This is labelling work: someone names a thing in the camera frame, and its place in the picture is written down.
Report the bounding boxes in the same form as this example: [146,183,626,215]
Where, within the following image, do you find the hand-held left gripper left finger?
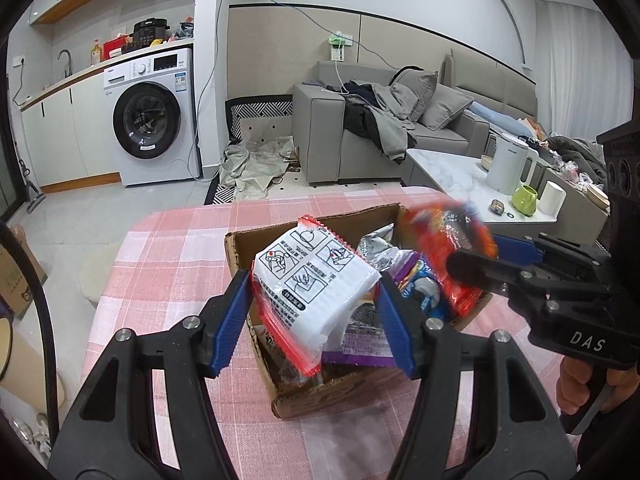
[47,269,253,480]

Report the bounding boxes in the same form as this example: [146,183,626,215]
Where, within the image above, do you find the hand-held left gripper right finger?
[377,275,578,480]

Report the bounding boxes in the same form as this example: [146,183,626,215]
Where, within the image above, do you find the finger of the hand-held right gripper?
[492,232,608,281]
[445,249,538,301]

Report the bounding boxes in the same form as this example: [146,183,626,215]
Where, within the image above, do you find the blue cookie packet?
[397,255,453,321]

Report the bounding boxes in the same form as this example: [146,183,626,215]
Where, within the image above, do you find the red cookie packet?
[400,199,501,318]

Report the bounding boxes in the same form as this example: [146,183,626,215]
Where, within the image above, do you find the white red-edged packet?
[250,215,383,376]

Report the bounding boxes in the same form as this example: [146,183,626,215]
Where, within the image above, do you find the brown cardboard box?
[223,203,496,420]

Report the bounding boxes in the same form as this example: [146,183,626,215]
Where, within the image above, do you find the person's right forearm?
[580,395,640,480]

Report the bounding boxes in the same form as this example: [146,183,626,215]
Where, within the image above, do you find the person's right hand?
[557,357,640,416]

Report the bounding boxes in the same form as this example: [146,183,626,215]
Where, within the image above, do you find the green cup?
[510,184,540,217]

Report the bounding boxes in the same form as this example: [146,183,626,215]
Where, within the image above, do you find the white cylindrical cup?
[537,180,567,216]

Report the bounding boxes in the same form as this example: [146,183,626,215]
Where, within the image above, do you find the white electric kettle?
[485,133,541,196]

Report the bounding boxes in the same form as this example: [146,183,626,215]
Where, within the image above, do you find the pink plaid tablecloth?
[80,187,581,480]

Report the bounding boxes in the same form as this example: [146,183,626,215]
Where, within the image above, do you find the marble coffee table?
[404,147,608,246]

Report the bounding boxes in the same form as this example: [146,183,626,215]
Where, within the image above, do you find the dark grey clothes heap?
[547,135,608,181]

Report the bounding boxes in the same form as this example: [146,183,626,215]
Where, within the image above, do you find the light blue blanket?
[470,101,521,133]

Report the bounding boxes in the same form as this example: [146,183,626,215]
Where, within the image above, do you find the grey sofa pillow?
[390,69,438,123]
[419,85,475,132]

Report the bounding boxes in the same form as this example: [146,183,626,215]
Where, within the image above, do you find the crumpled beige cloth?
[217,135,301,196]

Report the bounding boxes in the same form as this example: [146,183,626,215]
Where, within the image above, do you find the grey jacket pile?
[342,80,418,163]

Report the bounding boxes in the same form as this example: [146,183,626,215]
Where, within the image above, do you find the white washing machine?
[102,47,201,188]

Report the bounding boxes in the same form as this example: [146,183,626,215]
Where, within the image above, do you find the white curtain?
[535,0,633,138]

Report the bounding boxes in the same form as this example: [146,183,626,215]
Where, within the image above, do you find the grey sofa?
[292,49,538,185]

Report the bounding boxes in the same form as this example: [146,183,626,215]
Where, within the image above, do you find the floor cardboard box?
[0,225,48,321]

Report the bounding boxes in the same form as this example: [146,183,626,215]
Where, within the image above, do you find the stick mop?
[17,157,46,213]

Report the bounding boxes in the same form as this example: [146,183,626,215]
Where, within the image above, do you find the white lower kitchen cabinets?
[20,67,123,193]

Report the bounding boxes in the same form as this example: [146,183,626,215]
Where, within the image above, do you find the red box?
[102,34,132,58]

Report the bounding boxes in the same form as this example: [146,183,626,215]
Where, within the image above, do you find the black pressure cooker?
[131,17,171,48]

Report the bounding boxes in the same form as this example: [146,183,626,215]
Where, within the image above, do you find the wall socket with charger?
[327,31,353,62]

